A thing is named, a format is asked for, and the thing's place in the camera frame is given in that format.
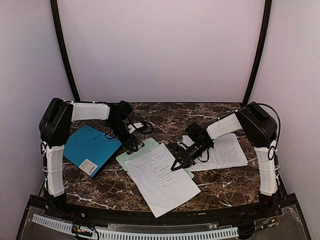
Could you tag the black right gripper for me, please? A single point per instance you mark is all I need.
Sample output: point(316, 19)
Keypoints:
point(185, 157)

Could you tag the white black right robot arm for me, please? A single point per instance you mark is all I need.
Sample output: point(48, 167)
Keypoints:
point(260, 129)

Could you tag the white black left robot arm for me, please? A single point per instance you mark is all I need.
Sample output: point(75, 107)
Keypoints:
point(55, 128)

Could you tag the mint green clipboard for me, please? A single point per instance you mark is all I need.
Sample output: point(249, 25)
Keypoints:
point(137, 155)

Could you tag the black left frame post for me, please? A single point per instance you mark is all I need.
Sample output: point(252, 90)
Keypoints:
point(54, 5)

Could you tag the black frame post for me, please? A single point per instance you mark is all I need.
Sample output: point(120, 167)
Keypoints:
point(54, 5)
point(259, 51)

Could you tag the white printed form sheet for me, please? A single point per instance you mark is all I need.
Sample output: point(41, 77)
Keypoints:
point(162, 189)

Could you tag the white slotted cable duct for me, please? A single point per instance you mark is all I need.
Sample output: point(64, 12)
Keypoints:
point(139, 232)

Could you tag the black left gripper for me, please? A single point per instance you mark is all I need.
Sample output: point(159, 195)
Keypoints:
point(131, 143)

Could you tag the black right frame post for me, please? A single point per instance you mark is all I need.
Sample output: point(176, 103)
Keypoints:
point(259, 51)

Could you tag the blue file folder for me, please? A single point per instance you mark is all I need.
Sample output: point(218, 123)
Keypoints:
point(90, 150)

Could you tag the stapled text document stack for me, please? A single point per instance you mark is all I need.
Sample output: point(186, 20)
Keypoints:
point(227, 153)

